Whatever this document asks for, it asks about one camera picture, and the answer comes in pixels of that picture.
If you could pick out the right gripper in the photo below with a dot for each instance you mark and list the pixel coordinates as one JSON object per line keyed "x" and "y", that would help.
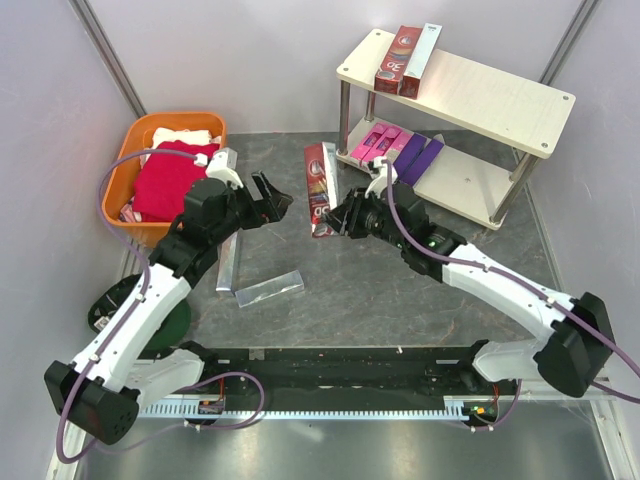
{"x": 352, "y": 207}

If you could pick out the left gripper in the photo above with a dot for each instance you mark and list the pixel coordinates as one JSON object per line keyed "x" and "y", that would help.
{"x": 265, "y": 210}

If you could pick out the red 3D toothpaste box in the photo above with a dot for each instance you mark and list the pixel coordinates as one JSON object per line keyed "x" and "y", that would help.
{"x": 322, "y": 185}
{"x": 418, "y": 61}
{"x": 389, "y": 76}

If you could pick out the silver toothpaste box small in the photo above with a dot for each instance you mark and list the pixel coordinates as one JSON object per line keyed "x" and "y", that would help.
{"x": 228, "y": 265}

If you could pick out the silver toothpaste box long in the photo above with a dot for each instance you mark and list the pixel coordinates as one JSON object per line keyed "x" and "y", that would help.
{"x": 290, "y": 282}

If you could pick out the pink toothpaste box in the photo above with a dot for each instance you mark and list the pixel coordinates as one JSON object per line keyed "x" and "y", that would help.
{"x": 397, "y": 146}
{"x": 381, "y": 145}
{"x": 368, "y": 140}

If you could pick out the holographic purple toothpaste box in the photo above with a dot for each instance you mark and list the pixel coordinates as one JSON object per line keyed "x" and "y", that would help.
{"x": 407, "y": 163}

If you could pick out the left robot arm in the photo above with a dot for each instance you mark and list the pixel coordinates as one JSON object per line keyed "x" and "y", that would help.
{"x": 100, "y": 390}

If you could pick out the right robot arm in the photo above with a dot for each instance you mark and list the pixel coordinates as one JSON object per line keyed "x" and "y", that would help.
{"x": 572, "y": 337}

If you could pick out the white two-tier shelf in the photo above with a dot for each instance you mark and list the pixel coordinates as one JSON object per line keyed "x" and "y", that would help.
{"x": 520, "y": 113}

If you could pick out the red folded cloth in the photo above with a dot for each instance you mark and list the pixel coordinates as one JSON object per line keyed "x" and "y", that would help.
{"x": 162, "y": 184}

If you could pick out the white cloth in basket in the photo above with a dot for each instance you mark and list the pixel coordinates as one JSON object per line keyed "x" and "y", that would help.
{"x": 188, "y": 137}

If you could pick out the small pink packet in basket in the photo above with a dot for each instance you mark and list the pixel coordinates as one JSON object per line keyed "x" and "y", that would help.
{"x": 128, "y": 214}

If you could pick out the orange plastic basket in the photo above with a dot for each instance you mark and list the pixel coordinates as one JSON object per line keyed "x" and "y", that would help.
{"x": 120, "y": 189}

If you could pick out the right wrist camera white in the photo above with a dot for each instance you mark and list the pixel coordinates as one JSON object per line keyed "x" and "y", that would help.
{"x": 382, "y": 175}

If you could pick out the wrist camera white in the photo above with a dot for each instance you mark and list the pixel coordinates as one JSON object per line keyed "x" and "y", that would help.
{"x": 221, "y": 166}
{"x": 382, "y": 175}

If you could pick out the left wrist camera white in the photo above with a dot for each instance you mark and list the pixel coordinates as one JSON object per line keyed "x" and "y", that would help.
{"x": 221, "y": 166}

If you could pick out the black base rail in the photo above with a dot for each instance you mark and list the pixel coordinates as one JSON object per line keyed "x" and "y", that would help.
{"x": 343, "y": 376}

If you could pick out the white cable duct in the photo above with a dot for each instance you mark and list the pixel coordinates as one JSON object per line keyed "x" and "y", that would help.
{"x": 202, "y": 409}

